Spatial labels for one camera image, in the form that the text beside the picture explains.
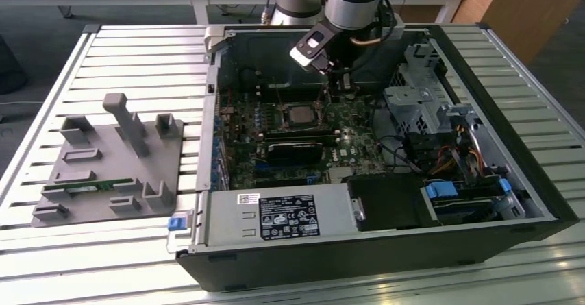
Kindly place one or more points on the silver square CPU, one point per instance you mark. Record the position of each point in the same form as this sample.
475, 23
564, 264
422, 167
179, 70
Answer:
303, 114

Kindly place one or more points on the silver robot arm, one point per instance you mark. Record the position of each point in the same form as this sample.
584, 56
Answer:
352, 3

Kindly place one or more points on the black RAM slot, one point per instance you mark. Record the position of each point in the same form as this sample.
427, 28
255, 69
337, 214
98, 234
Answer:
298, 94

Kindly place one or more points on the CPU socket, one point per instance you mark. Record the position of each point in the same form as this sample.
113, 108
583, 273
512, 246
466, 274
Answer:
283, 127

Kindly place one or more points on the silver metal drive cage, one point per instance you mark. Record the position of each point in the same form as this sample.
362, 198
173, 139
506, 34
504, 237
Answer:
411, 103

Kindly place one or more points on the green motherboard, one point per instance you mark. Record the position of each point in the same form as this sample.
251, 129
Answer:
356, 140

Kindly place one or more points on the black graphics card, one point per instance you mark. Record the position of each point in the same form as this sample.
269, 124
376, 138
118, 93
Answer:
293, 154

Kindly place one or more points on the silver chipset heatsink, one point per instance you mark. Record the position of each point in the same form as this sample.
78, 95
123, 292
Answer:
342, 175

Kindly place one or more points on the wooden cabinet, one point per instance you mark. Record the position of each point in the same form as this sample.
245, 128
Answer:
526, 10

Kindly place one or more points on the hard disk in blue carrier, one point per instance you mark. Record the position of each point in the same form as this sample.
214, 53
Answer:
442, 190

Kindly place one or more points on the blue carrier clip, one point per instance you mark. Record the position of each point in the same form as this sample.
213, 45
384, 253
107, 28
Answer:
504, 185

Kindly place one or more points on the silver power supply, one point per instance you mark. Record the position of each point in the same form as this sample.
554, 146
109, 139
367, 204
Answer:
229, 216

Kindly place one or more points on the grey parts rack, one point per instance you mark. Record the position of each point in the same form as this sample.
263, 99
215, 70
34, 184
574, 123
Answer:
110, 168

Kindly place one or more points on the blue case latch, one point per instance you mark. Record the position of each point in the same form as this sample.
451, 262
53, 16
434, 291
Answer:
178, 224

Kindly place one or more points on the black PC case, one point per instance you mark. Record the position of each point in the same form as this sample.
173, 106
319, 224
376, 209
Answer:
321, 270

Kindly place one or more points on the green RAM stick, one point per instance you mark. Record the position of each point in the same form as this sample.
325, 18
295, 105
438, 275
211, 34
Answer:
107, 184

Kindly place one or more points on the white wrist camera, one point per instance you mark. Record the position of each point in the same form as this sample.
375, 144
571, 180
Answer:
311, 46

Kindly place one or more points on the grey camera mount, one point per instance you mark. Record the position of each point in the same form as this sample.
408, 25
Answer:
398, 27

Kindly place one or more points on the grey plastic bracket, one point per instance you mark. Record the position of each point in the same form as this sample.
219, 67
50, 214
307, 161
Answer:
459, 111

